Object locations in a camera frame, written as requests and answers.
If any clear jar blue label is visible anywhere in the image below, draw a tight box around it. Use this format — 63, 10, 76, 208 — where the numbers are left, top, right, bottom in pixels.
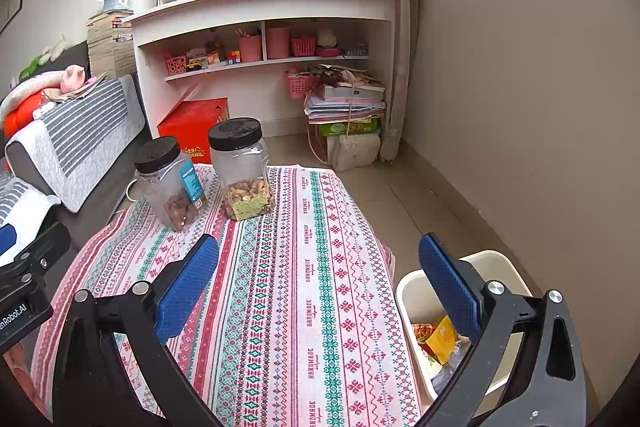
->
134, 136, 208, 233

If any patterned pink green tablecloth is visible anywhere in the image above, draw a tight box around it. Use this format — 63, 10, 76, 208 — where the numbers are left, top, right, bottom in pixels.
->
30, 164, 426, 427

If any tall pink bin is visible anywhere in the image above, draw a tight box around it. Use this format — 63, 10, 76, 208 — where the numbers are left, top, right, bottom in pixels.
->
266, 27, 291, 59

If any orange cushion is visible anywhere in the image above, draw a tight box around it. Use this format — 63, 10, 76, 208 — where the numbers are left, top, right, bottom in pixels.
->
2, 92, 48, 138

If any pink pen cup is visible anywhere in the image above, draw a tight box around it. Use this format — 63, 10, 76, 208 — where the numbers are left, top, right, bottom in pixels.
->
238, 34, 262, 62

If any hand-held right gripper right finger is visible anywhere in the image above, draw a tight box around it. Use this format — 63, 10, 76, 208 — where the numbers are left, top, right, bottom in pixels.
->
415, 234, 588, 427

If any beige curtain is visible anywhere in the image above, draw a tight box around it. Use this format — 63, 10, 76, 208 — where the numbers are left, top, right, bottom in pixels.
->
367, 0, 418, 160

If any striped quilted sofa cover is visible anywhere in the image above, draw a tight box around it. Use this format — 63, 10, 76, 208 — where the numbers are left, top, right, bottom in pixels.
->
5, 74, 147, 214
0, 177, 61, 228

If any red cardboard box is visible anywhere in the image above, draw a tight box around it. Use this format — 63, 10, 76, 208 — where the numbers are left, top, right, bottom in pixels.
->
157, 97, 230, 165

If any yellow snack packet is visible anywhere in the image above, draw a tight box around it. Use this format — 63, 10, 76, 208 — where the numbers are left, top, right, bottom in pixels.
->
426, 314, 460, 365

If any tall stack of books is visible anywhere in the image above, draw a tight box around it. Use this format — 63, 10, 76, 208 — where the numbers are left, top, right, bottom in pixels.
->
87, 12, 136, 78

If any white shelf unit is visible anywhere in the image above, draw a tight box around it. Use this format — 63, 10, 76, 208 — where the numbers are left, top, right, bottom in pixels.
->
122, 0, 401, 158

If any white plush toy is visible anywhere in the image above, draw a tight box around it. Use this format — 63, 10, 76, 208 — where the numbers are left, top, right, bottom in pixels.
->
40, 35, 71, 62

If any white waste bin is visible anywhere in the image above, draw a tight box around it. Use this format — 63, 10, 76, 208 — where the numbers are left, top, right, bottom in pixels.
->
396, 249, 533, 413

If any clear jar of peanuts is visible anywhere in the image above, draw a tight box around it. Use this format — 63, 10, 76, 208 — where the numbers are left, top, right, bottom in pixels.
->
208, 117, 276, 222

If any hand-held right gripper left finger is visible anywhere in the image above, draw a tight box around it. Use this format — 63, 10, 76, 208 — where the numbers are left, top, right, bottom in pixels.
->
52, 234, 223, 427

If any grey sofa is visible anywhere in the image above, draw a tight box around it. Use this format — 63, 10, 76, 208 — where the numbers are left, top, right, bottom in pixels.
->
0, 39, 153, 258

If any green cardboard box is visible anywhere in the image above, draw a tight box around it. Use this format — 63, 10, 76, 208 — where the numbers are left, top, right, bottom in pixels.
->
320, 118, 378, 138

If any pile of papers and books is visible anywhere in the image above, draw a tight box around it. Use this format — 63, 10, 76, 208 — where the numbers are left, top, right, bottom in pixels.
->
304, 64, 387, 124

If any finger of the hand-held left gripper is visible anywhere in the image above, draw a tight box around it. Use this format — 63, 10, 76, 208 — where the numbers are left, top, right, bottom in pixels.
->
0, 223, 20, 260
0, 222, 72, 290

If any large pink slotted basket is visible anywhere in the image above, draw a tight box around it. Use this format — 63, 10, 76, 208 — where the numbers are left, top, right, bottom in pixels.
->
286, 71, 318, 99

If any white plastic bag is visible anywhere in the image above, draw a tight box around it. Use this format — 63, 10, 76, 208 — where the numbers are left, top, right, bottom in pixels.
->
332, 134, 382, 172

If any pink pig plush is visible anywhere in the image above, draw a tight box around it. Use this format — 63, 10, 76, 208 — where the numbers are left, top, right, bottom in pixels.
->
59, 64, 98, 92

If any folded newspaper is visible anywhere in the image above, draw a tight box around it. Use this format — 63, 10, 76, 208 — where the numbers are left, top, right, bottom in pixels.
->
42, 74, 108, 104

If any white cushion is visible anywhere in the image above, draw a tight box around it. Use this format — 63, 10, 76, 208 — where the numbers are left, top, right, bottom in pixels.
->
0, 77, 66, 122

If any red instant noodle cup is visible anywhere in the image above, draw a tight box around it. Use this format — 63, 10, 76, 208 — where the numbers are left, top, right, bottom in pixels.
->
411, 321, 446, 370

